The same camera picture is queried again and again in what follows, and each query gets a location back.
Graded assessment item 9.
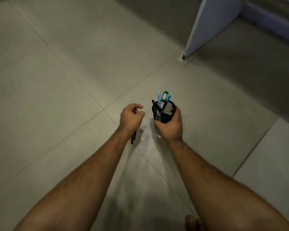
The person's right hand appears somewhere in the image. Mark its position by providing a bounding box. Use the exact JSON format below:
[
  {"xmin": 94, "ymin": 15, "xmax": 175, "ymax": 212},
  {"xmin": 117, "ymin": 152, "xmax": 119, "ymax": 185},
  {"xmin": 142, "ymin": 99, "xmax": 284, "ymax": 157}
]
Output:
[{"xmin": 154, "ymin": 106, "xmax": 184, "ymax": 143}]

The person's left hand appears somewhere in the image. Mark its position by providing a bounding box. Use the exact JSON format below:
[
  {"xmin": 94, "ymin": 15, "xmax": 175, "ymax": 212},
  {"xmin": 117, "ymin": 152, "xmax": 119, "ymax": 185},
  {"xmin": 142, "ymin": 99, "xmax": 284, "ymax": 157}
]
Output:
[{"xmin": 118, "ymin": 103, "xmax": 146, "ymax": 138}]

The black mesh pen holder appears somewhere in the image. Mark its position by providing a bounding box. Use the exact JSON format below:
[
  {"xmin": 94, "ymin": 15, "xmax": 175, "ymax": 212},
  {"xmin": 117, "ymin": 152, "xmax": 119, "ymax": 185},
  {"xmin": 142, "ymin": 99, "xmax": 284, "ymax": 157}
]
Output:
[{"xmin": 152, "ymin": 100, "xmax": 176, "ymax": 124}]

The person's left forearm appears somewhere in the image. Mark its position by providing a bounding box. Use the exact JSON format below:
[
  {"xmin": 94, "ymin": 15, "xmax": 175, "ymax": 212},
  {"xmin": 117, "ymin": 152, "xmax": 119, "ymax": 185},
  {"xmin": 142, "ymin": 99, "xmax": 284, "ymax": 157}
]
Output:
[{"xmin": 13, "ymin": 128, "xmax": 133, "ymax": 231}]

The person's right forearm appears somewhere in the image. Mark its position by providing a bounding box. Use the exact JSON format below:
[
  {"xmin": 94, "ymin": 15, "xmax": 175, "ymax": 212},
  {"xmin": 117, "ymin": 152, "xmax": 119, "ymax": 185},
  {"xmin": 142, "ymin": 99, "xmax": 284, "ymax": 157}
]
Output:
[{"xmin": 164, "ymin": 139, "xmax": 289, "ymax": 231}]

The black pen with clip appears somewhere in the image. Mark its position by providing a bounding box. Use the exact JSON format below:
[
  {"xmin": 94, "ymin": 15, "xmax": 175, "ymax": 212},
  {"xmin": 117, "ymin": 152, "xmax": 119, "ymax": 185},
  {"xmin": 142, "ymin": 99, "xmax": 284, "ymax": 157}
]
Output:
[{"xmin": 151, "ymin": 99, "xmax": 165, "ymax": 114}]

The white marker with green cap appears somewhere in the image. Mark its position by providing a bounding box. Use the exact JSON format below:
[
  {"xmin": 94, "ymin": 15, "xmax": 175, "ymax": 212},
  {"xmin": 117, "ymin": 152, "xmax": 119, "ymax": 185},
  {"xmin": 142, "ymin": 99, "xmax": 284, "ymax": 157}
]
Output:
[{"xmin": 160, "ymin": 91, "xmax": 170, "ymax": 110}]

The white furniture panel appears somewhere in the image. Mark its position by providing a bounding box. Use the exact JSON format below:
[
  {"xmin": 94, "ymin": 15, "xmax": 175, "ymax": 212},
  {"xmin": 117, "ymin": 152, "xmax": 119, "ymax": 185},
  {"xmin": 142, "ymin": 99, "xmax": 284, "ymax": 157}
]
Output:
[{"xmin": 182, "ymin": 0, "xmax": 244, "ymax": 61}]

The purple baseboard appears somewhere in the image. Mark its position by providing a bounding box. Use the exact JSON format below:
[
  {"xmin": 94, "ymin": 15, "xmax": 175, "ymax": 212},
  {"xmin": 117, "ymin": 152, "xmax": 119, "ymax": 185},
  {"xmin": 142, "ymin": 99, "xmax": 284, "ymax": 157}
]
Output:
[{"xmin": 239, "ymin": 0, "xmax": 289, "ymax": 47}]

